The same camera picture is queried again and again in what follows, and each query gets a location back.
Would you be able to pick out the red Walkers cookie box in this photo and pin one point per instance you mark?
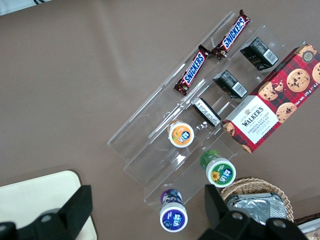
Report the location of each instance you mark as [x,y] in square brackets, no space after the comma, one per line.
[270,107]

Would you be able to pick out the aluminium foil tray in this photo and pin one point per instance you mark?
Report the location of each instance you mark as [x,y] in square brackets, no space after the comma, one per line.
[255,207]

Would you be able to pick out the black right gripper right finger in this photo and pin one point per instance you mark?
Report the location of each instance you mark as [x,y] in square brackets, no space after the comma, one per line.
[220,220]

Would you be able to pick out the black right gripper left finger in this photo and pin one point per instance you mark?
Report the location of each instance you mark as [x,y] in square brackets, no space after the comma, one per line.
[75,215]

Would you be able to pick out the Snickers bar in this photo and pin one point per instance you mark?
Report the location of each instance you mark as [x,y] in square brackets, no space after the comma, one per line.
[193,71]
[232,35]

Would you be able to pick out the orange-lid yogurt cup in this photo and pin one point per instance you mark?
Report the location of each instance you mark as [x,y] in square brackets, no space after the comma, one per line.
[181,136]

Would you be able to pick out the light wicker basket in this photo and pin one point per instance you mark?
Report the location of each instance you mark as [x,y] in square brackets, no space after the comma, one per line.
[250,183]

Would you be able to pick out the beige plastic tray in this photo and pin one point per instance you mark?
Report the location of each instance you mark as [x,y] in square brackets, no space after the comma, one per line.
[37,190]

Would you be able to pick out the white plastic bin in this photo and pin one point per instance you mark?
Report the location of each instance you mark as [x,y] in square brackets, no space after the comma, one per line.
[312,230]

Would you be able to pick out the small black box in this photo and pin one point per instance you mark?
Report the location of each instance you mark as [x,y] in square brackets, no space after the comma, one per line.
[206,112]
[260,53]
[230,83]

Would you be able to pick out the purple-lid yogurt cup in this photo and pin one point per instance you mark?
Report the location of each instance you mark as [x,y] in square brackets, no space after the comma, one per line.
[173,217]

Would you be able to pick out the clear acrylic stepped display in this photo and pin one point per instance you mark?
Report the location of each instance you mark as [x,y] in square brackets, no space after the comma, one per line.
[150,160]

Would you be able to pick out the green-lid yogurt cup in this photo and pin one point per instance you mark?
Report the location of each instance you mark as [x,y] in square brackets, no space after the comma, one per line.
[220,173]

